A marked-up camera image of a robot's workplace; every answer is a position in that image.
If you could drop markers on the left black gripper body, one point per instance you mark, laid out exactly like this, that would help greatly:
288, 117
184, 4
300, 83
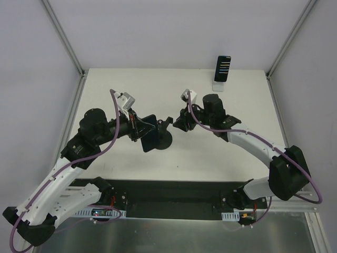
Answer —
134, 127

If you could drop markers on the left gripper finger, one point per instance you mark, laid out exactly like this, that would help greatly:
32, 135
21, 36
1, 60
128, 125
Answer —
139, 122
144, 128

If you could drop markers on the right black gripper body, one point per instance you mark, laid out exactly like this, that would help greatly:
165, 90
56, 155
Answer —
186, 120

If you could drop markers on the black round stand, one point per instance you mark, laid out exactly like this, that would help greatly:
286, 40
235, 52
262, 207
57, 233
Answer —
165, 140

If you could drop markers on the white phone stand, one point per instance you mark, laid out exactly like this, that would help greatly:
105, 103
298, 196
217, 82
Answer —
218, 86

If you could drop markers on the blue edged black phone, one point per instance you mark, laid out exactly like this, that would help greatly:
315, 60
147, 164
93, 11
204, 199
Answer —
222, 68

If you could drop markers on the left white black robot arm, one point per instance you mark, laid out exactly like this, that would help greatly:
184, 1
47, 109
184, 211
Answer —
37, 218

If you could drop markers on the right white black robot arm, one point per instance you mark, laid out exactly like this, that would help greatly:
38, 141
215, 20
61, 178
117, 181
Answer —
288, 172

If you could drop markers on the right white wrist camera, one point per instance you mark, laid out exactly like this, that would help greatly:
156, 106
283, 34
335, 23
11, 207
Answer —
189, 95

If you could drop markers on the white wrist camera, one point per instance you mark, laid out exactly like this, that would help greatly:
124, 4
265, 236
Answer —
189, 95
124, 102

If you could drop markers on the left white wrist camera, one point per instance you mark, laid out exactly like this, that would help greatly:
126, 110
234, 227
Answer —
124, 102

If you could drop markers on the left aluminium frame post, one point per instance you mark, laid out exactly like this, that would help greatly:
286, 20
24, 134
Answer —
62, 36

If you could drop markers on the aluminium frame post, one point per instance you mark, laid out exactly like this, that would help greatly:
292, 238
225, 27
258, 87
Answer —
62, 36
306, 12

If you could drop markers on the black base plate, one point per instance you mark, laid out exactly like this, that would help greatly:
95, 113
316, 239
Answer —
188, 200

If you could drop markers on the left white cable duct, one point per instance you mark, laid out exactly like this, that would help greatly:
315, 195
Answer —
90, 212

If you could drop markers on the white cable duct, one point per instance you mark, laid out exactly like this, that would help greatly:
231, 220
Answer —
90, 212
230, 216

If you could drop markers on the right white cable duct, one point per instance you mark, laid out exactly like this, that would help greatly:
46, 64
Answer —
230, 216

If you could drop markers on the right aluminium frame post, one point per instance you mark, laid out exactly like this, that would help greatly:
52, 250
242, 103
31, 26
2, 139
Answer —
306, 12

